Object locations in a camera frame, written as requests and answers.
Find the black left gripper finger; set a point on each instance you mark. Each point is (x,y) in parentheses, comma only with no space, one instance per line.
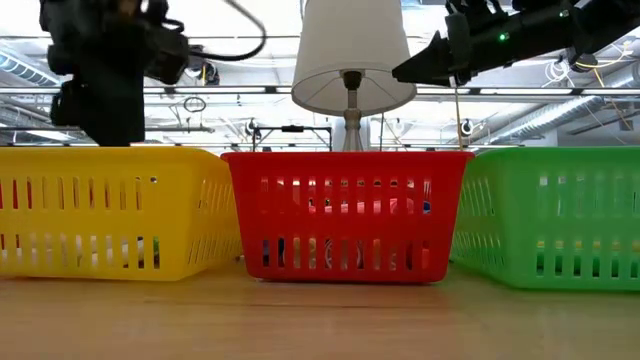
(127,120)
(97,120)

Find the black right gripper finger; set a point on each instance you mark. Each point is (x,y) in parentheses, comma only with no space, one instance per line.
(430,55)
(430,76)

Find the pink highlighter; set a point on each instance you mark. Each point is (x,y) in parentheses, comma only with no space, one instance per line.
(345,207)

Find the orange highlighter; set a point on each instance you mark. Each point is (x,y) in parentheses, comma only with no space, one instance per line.
(425,257)

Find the yellow thin marker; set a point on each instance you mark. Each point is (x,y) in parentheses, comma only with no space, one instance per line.
(559,244)

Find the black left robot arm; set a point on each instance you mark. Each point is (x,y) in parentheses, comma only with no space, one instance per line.
(90,17)

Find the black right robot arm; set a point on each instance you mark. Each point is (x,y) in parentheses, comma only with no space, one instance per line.
(610,20)

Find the yellow plastic basket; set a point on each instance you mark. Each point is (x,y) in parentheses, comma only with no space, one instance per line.
(100,160)

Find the white shade table lamp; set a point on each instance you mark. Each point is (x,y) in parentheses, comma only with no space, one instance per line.
(350,50)

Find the black ceiling mounted device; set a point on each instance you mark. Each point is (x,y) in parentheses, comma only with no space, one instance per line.
(210,75)

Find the red plastic basket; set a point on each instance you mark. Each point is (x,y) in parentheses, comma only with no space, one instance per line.
(350,165)

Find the green plastic basket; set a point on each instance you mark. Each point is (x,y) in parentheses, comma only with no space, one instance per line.
(550,160)

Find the silver ventilation duct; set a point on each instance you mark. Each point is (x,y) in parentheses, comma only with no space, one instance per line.
(550,117)

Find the black metal stand frame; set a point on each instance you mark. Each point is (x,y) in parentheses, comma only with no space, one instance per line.
(292,128)

